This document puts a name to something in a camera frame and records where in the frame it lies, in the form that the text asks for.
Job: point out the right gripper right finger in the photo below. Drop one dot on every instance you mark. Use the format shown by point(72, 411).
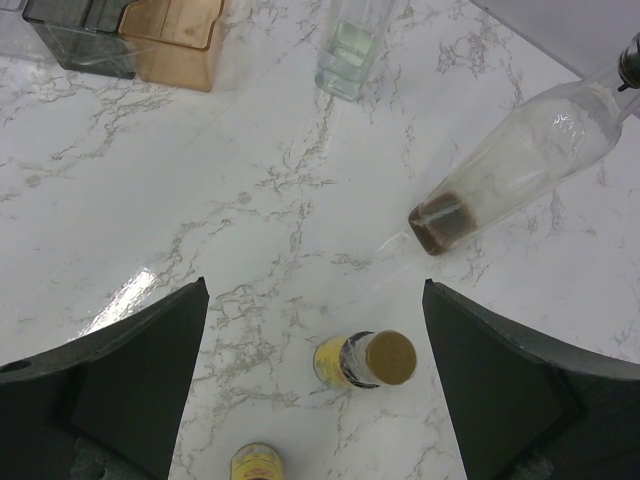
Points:
point(525, 405)

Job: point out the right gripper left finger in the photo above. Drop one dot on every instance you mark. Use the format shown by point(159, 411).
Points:
point(107, 405)

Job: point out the lower yellow label bottle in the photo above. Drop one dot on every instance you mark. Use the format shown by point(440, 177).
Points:
point(256, 461)

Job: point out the yellow label bottle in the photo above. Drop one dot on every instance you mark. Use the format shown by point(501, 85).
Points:
point(365, 360)
point(256, 461)

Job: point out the upper yellow label bottle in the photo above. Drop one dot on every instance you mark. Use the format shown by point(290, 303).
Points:
point(365, 360)

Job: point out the dark sauce glass bottle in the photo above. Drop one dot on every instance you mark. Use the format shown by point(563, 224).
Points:
point(551, 137)

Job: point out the orange plastic bin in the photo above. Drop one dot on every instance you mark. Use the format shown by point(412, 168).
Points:
point(176, 42)

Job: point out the grey plastic bin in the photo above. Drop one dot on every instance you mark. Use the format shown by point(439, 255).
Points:
point(83, 35)

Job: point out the clear plastic bin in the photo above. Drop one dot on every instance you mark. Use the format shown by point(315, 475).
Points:
point(23, 33)

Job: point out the clear square oil bottle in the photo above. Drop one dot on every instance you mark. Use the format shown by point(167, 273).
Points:
point(354, 33)

